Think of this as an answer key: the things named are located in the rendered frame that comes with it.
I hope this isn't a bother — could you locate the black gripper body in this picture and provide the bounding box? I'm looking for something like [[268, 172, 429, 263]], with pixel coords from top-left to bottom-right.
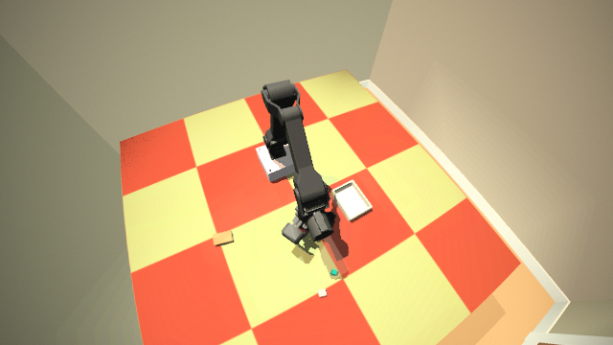
[[281, 205, 307, 245]]

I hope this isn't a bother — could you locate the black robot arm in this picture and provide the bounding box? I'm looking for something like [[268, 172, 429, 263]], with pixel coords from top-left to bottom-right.
[[261, 80, 336, 242]]

